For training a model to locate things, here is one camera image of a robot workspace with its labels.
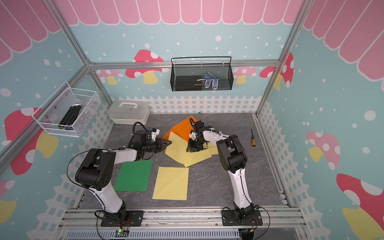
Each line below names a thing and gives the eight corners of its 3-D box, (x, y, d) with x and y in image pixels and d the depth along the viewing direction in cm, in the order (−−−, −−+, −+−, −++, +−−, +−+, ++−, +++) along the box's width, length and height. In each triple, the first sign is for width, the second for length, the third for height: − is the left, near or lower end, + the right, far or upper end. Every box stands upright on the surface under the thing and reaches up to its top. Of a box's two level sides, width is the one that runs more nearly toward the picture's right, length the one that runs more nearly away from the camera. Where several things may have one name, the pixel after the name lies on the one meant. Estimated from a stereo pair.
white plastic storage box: (113, 126, 116) (105, 114, 105) (119, 112, 125) (113, 100, 115) (147, 126, 116) (143, 114, 105) (151, 112, 125) (147, 100, 115)
